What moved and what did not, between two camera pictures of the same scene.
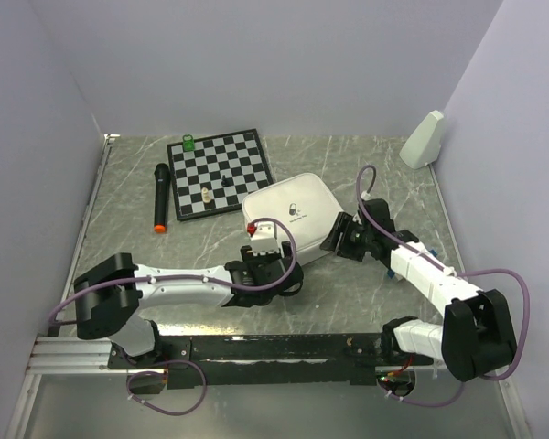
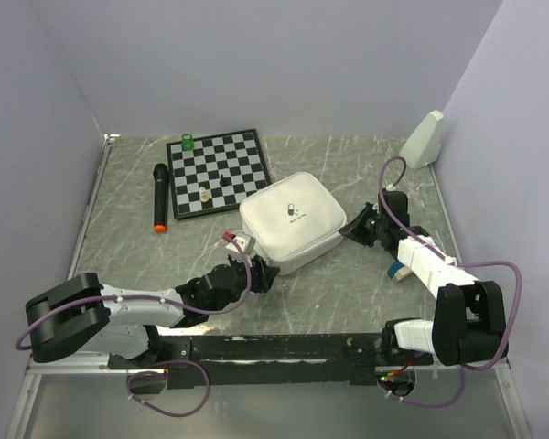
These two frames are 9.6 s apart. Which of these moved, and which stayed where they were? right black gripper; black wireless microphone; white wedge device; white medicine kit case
Moved: right black gripper
Stayed: black wireless microphone; white wedge device; white medicine kit case
